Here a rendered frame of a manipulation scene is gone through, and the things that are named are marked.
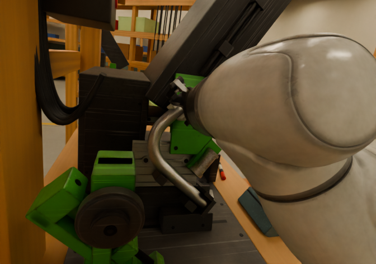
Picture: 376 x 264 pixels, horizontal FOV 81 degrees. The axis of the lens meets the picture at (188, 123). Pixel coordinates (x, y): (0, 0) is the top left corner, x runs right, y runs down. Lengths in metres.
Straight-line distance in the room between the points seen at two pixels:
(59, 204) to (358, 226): 0.30
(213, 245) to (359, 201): 0.41
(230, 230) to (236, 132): 0.49
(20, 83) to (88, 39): 0.96
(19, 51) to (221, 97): 0.28
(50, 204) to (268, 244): 0.51
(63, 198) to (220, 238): 0.42
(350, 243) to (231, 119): 0.15
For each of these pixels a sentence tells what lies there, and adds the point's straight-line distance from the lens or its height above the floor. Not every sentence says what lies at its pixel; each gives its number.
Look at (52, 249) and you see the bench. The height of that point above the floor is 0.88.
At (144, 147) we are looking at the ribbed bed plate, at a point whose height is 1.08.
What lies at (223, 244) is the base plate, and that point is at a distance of 0.61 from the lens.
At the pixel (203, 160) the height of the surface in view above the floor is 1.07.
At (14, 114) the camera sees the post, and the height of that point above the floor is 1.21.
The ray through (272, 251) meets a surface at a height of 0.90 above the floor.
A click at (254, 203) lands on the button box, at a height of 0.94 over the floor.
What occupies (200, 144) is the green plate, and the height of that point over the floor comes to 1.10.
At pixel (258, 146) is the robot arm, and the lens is 0.17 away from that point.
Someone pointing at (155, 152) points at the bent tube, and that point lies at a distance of 0.53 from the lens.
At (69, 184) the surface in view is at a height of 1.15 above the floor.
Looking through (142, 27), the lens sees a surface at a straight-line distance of 3.85.
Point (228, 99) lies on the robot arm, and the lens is 0.18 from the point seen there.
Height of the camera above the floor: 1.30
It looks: 15 degrees down
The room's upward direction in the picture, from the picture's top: 9 degrees clockwise
